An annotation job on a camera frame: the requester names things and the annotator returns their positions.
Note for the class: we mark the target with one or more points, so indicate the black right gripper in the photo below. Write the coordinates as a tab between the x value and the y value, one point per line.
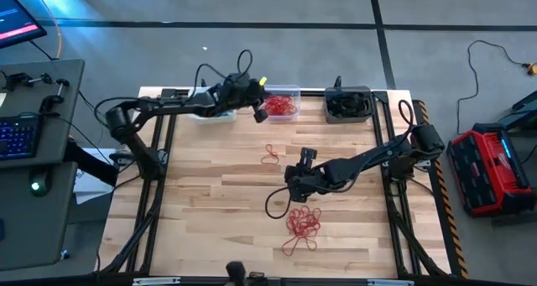
308	179

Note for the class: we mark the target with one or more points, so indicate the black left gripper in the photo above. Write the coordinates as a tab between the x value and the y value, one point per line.
241	93

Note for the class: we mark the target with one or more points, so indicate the teal rubber bands tangle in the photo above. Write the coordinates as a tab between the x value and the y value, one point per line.
224	115

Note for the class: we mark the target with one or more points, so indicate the red rubber band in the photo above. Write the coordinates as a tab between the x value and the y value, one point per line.
301	240
270	152

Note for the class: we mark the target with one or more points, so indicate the red rubber bands tangle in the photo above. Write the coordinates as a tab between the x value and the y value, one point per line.
290	107
302	225
274	105

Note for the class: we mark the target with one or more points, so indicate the white plastic basket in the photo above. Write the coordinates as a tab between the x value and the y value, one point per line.
201	118

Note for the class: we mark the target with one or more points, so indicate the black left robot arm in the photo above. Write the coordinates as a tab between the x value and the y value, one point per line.
168	103

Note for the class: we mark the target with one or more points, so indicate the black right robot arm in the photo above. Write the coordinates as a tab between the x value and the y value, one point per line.
369	158

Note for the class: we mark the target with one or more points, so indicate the black rubber bands heap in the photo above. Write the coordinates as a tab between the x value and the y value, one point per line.
346	105

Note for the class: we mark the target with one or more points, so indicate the clear plastic basket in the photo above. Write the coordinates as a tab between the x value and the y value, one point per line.
289	91

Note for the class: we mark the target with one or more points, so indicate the grey plastic basket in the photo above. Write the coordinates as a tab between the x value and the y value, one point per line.
348	120

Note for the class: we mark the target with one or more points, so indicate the person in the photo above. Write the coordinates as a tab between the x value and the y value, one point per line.
236	273

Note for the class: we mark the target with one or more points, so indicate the yellow black hazard tape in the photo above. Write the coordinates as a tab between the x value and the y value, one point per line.
451	223

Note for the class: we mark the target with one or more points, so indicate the black desk clamp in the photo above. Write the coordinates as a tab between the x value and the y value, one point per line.
50	103
17	79

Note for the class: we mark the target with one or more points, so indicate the red and black power station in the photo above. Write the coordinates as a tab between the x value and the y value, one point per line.
491	173

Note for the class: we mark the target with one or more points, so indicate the black computer mouse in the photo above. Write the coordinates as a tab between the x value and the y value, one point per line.
38	185

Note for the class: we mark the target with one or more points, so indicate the backlit black keyboard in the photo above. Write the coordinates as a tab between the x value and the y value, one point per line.
17	137

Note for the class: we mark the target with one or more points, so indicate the large desk monitor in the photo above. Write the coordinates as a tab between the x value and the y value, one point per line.
17	22

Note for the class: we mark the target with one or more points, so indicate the black equipment case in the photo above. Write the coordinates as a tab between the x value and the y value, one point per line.
524	114

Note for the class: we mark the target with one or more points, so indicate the grey side desk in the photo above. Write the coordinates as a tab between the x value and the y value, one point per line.
25	219

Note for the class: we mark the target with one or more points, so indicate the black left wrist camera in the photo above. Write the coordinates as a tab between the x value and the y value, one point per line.
253	86

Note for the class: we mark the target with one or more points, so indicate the silver metal bracket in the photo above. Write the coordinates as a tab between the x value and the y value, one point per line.
390	282
155	281

